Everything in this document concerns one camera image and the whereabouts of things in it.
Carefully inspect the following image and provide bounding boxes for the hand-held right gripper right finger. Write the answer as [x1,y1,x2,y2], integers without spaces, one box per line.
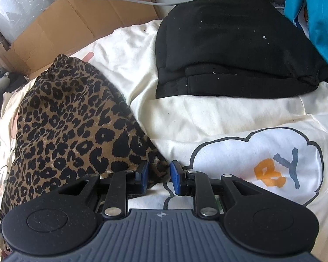
[170,160,267,219]

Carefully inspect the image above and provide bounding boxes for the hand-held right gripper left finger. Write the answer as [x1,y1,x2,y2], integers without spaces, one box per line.
[56,160,149,219]

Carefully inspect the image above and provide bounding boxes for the leopard print skirt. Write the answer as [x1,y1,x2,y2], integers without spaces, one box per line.
[0,55,170,221]

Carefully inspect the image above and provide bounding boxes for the cartoon printed bed sheet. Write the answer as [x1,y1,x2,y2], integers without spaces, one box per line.
[0,19,328,262]

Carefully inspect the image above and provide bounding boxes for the folded black garment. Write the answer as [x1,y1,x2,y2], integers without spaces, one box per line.
[155,0,328,99]

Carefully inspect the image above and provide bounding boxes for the black cloth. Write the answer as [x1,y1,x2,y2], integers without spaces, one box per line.
[4,72,28,93]

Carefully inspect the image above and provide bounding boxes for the flat brown cardboard sheet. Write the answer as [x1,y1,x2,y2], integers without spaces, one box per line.
[0,0,164,78]

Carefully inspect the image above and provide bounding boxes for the grey foam board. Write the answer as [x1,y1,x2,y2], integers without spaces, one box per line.
[0,0,51,48]

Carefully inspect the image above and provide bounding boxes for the blue patterned blanket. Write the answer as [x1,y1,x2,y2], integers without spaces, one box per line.
[286,0,328,77]

